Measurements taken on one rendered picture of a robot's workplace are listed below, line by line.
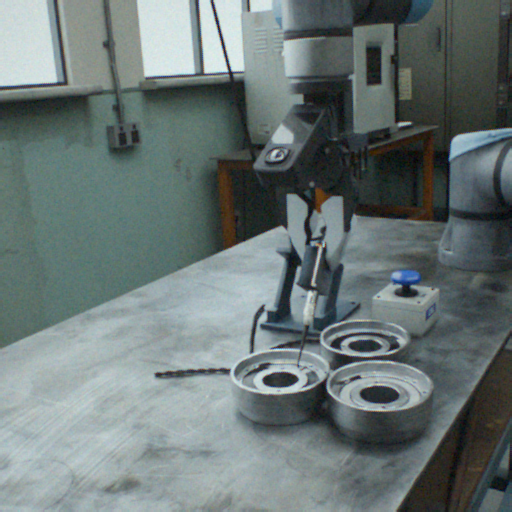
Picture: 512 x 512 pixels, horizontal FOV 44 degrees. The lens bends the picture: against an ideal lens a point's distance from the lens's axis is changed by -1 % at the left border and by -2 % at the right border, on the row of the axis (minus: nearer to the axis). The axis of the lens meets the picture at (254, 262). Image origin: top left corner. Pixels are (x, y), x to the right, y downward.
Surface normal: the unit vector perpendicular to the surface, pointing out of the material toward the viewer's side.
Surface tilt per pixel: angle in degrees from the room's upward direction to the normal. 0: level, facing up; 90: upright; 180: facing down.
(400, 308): 90
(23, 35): 90
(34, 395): 0
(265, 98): 90
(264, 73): 90
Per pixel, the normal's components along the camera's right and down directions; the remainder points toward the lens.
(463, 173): -0.83, 0.21
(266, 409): -0.29, 0.29
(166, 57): 0.83, 0.11
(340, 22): 0.59, 0.21
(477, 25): -0.55, 0.27
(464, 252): -0.68, -0.05
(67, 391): -0.06, -0.96
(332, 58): 0.24, 0.26
